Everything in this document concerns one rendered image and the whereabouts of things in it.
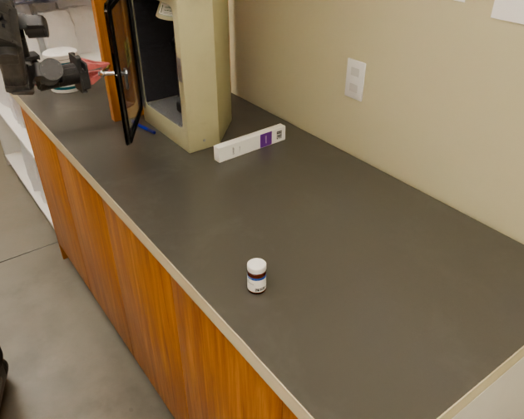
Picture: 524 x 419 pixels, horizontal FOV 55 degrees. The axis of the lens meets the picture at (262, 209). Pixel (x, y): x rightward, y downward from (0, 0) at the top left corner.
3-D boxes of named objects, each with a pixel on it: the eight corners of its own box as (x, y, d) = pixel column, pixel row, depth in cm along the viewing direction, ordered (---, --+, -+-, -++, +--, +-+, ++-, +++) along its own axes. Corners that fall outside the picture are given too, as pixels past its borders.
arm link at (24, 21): (-5, -3, 145) (-3, 24, 143) (37, -5, 147) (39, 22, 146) (8, 21, 157) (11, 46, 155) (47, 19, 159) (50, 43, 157)
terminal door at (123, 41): (142, 108, 174) (125, -18, 152) (129, 147, 149) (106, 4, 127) (140, 108, 174) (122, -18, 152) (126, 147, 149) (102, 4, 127)
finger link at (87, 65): (112, 58, 142) (79, 64, 137) (116, 83, 146) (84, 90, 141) (103, 52, 146) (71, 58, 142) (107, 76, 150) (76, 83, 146)
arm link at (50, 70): (6, 62, 134) (10, 95, 134) (9, 49, 124) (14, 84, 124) (53, 63, 140) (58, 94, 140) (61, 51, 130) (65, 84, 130)
